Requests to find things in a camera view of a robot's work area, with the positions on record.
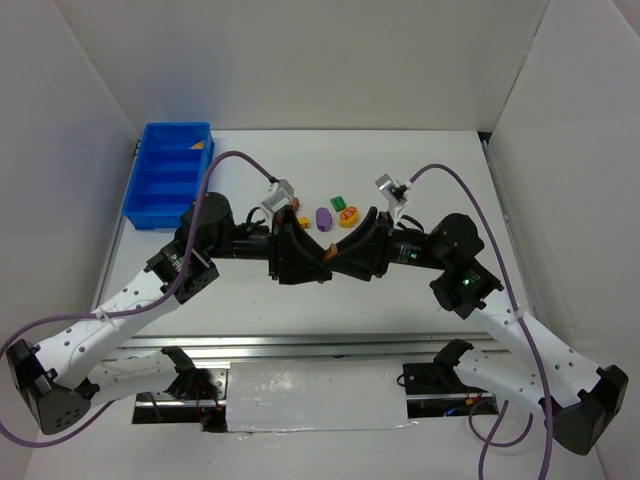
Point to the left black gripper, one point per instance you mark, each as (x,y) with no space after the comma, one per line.
(275,245)

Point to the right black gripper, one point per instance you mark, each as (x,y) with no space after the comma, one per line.
(382,243)

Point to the brown orange lego brick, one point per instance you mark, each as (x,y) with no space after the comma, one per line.
(330,252)

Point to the yellow oval printed lego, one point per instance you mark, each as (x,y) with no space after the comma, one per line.
(349,217)

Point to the yellow rectangular lego brick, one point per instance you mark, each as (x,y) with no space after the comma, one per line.
(303,222)

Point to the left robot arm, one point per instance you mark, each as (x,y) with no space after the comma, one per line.
(64,376)

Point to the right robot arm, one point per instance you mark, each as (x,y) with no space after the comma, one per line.
(545,375)

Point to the green lego block right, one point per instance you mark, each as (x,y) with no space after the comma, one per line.
(338,203)

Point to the purple oval lego piece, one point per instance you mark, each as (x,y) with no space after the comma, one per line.
(323,219)

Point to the white foil covered panel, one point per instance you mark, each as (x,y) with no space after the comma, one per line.
(337,395)

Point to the blue compartment bin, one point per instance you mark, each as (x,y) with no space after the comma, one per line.
(166,175)

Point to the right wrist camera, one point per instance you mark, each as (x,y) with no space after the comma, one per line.
(393,191)

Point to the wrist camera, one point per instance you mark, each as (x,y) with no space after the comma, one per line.
(279,195)
(393,191)

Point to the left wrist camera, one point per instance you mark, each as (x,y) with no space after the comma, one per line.
(279,195)

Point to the aluminium rail base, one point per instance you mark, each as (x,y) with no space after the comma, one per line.
(300,347)

